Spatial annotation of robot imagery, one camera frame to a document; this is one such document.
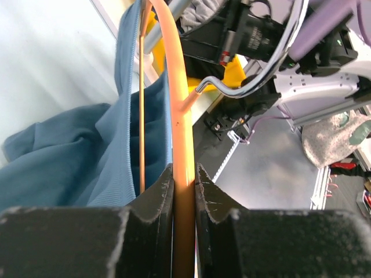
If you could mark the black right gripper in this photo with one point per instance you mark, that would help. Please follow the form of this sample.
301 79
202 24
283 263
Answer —
233 29

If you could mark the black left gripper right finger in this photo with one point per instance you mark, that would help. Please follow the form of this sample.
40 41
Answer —
234 241

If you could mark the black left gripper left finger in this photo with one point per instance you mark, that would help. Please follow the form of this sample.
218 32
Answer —
130 241

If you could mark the grey tank top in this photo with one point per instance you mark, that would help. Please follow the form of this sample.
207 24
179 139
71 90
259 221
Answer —
198 12

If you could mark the orange hanger with metal hook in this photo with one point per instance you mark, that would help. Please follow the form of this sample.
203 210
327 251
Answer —
181 101

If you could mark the purple plastic hanger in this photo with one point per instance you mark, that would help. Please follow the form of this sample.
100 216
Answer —
326 17

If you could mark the blue tank top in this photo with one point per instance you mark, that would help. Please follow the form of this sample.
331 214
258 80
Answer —
86 156

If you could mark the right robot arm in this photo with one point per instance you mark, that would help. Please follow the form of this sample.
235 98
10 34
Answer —
312 62

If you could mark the yellow plastic bin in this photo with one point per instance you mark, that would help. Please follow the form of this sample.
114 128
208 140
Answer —
233 76

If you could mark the silver white clothes rack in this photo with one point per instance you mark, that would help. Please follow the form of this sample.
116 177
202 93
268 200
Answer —
171 41

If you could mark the grey patterned cloth heap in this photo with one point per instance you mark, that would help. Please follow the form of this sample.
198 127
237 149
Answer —
332 139

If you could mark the white slotted cable duct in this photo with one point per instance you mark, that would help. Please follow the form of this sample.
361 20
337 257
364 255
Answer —
235 139

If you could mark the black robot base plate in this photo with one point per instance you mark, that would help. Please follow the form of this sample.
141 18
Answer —
233 115

